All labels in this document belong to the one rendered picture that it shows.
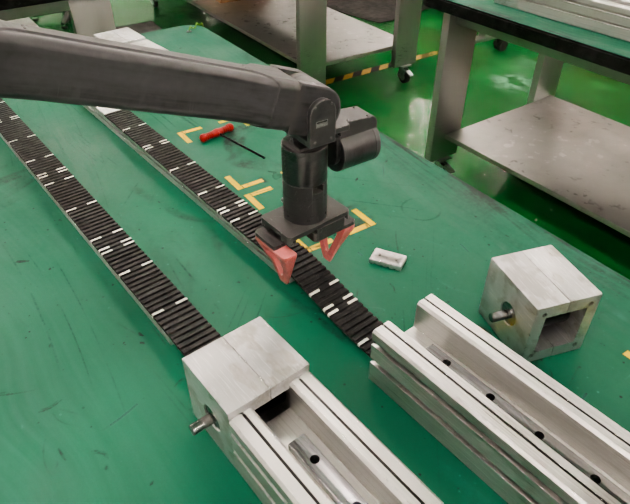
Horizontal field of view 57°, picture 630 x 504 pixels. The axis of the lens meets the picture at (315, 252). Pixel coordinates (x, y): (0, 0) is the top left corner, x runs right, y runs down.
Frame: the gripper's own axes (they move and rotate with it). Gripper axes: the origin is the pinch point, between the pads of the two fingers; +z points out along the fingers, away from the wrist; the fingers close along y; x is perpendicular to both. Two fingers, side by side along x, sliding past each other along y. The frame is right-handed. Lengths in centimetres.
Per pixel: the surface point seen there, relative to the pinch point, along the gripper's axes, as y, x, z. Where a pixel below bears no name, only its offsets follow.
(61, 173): -17.8, 46.7, -0.3
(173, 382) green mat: -23.7, -4.0, 3.2
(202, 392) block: -24.1, -13.4, -4.6
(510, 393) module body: 2.1, -32.5, -2.2
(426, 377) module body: -5.1, -26.6, -4.9
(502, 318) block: 11.3, -24.8, -1.6
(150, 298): -20.3, 7.5, -0.3
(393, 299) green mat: 7.3, -10.4, 3.3
